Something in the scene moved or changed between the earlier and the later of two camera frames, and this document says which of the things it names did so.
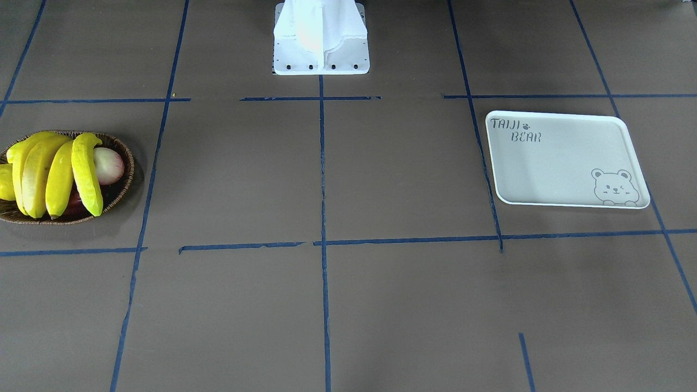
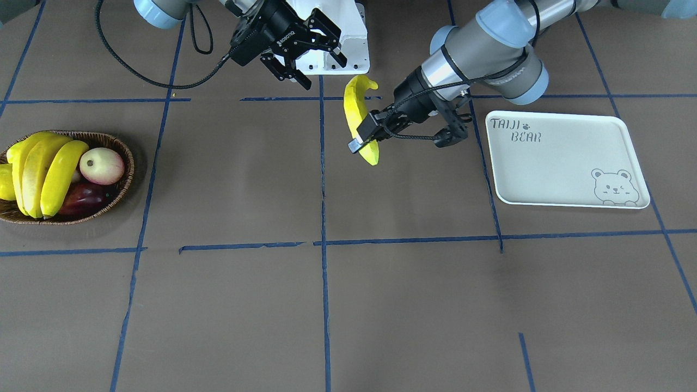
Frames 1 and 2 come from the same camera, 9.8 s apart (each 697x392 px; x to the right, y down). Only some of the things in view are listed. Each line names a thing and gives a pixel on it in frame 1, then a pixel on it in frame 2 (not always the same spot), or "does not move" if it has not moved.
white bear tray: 565,159 does not move
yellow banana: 16,154 does not move
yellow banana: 83,148 -> 357,112
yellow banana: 36,171 does not move
